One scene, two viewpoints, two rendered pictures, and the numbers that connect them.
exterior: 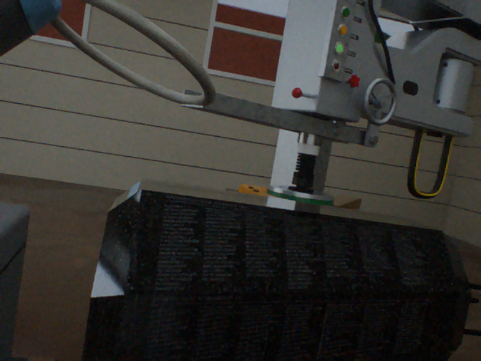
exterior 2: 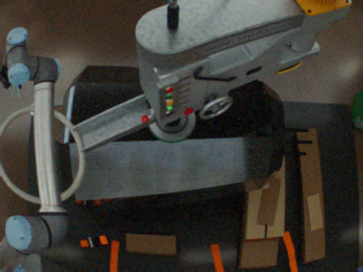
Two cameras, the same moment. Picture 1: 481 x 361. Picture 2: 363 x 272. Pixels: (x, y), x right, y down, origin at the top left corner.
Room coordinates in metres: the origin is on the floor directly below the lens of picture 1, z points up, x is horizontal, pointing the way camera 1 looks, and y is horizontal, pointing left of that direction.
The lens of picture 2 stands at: (0.73, -0.39, 3.16)
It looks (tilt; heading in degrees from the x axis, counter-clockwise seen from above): 69 degrees down; 8
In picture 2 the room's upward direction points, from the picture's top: 3 degrees clockwise
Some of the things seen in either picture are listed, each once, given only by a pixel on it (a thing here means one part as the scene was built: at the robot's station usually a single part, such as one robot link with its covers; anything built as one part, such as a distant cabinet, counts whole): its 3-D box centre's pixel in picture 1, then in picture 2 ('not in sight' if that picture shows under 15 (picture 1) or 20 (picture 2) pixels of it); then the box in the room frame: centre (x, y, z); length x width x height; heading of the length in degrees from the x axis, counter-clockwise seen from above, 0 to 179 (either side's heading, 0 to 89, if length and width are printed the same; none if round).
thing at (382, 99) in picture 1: (371, 101); (211, 99); (1.66, -0.37, 1.20); 0.15 x 0.10 x 0.15; 126
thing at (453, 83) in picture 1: (444, 87); (300, 27); (2.07, -0.74, 1.34); 0.19 x 0.19 x 0.20
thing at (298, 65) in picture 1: (341, 60); (190, 66); (1.73, -0.27, 1.32); 0.36 x 0.22 x 0.45; 126
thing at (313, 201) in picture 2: not in sight; (314, 212); (1.53, -1.18, 0.13); 0.25 x 0.10 x 0.01; 20
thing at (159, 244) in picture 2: not in sight; (151, 244); (1.19, -0.17, 0.07); 0.30 x 0.12 x 0.12; 100
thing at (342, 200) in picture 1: (341, 200); not in sight; (2.41, -0.49, 0.80); 0.20 x 0.10 x 0.05; 139
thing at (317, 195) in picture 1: (300, 192); (171, 118); (1.68, -0.21, 0.87); 0.21 x 0.21 x 0.01
